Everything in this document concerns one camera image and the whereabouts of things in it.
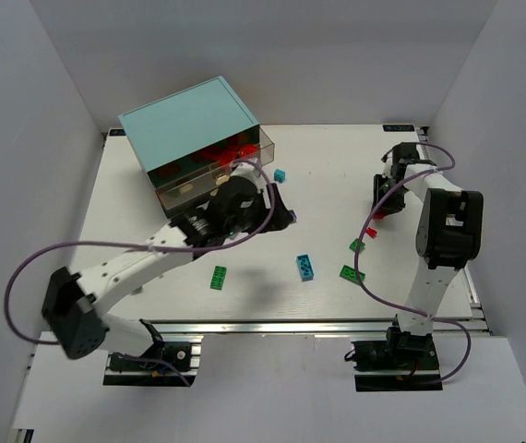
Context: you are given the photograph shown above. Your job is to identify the red sloped lego brick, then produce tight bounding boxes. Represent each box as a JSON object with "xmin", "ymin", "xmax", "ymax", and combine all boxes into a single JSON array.
[{"xmin": 374, "ymin": 210, "xmax": 387, "ymax": 220}]

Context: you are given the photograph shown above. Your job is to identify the transparent top drawer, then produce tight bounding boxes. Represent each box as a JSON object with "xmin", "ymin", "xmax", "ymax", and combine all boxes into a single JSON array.
[{"xmin": 148, "ymin": 126, "xmax": 275, "ymax": 191}]

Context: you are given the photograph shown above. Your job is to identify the small red lego piece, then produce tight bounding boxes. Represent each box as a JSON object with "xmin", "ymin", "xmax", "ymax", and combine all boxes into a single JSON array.
[{"xmin": 366, "ymin": 227, "xmax": 377, "ymax": 238}]

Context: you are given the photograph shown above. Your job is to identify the red arch lego piece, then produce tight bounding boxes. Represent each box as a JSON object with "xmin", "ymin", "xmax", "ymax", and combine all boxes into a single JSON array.
[{"xmin": 238, "ymin": 144, "xmax": 257, "ymax": 159}]

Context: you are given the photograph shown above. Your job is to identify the red rectangular lego brick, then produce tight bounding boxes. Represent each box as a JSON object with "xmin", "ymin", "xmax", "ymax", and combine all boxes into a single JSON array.
[{"xmin": 198, "ymin": 146, "xmax": 223, "ymax": 162}]

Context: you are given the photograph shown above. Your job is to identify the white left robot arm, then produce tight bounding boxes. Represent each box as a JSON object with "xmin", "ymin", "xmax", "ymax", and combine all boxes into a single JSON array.
[{"xmin": 42, "ymin": 177, "xmax": 295, "ymax": 360}]

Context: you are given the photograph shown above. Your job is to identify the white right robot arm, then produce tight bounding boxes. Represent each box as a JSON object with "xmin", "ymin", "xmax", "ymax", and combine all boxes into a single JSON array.
[{"xmin": 373, "ymin": 142, "xmax": 484, "ymax": 355}]

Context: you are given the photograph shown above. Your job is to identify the small cyan lego brick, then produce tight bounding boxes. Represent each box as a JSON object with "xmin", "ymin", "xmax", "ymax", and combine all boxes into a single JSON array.
[{"xmin": 273, "ymin": 169, "xmax": 286, "ymax": 183}]

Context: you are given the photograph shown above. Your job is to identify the cyan long lego brick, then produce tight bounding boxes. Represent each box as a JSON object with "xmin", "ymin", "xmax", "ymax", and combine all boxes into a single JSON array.
[{"xmin": 296, "ymin": 255, "xmax": 315, "ymax": 281}]

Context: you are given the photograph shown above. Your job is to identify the small green lego brick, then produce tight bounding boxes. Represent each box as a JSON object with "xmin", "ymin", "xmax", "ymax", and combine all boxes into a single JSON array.
[{"xmin": 349, "ymin": 238, "xmax": 365, "ymax": 252}]

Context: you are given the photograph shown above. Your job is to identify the long green lego brick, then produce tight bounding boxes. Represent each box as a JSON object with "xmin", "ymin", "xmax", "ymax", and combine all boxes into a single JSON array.
[{"xmin": 209, "ymin": 266, "xmax": 227, "ymax": 290}]

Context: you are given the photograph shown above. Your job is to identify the teal drawer cabinet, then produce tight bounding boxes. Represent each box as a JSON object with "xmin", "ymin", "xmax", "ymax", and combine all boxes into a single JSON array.
[{"xmin": 119, "ymin": 76, "xmax": 260, "ymax": 217}]

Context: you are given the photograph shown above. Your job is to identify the green lego brick right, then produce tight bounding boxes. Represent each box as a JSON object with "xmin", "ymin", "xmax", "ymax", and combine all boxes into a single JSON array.
[{"xmin": 339, "ymin": 265, "xmax": 365, "ymax": 285}]

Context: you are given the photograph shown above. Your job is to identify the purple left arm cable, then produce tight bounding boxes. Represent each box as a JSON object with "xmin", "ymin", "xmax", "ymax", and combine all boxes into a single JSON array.
[{"xmin": 3, "ymin": 159, "xmax": 277, "ymax": 346}]

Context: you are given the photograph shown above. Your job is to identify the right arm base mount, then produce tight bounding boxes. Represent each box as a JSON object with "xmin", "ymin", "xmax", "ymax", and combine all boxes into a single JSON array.
[{"xmin": 343, "ymin": 326, "xmax": 443, "ymax": 392}]

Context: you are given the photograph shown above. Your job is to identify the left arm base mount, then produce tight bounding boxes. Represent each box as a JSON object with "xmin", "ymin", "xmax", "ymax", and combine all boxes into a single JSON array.
[{"xmin": 103, "ymin": 320, "xmax": 197, "ymax": 388}]

